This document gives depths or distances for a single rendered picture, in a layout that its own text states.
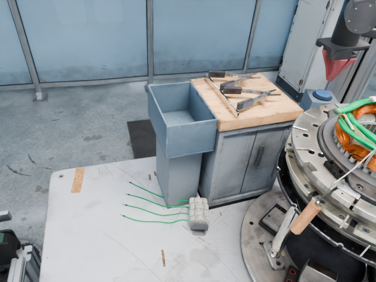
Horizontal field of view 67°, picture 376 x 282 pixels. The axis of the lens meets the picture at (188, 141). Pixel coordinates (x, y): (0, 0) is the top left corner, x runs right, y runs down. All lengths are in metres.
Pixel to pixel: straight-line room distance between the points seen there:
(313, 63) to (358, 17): 2.19
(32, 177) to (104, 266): 1.45
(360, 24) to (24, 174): 1.94
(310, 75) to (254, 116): 2.30
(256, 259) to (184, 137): 0.32
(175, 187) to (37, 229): 1.20
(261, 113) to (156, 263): 0.40
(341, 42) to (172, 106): 0.41
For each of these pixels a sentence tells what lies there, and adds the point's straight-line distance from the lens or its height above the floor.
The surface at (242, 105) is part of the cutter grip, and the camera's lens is 0.58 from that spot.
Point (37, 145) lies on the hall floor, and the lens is 2.32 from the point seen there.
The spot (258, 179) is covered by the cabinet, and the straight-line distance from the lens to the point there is 0.78.
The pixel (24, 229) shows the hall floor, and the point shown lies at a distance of 1.82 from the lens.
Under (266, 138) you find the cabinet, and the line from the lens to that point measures 0.68.
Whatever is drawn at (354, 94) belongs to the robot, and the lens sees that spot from 1.02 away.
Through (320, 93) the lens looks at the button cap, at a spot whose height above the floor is 1.04.
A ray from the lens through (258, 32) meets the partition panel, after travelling 3.03.
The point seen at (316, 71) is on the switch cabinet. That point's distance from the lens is 2.91.
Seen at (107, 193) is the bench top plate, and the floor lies 0.78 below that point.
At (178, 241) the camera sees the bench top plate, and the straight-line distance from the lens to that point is 0.71.
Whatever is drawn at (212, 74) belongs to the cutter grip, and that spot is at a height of 1.09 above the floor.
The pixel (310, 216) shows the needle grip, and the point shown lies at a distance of 0.47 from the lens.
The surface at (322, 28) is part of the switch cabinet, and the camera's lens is 2.77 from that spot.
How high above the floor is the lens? 1.38
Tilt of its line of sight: 39 degrees down
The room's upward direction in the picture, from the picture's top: 5 degrees clockwise
